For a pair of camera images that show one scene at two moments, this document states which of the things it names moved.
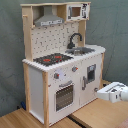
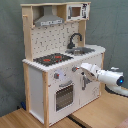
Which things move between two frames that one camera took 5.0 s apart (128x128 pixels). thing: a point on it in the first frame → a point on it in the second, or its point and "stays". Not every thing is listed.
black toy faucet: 71,45 stays
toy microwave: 78,11 stays
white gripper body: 111,92 → 93,68
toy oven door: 64,96 stays
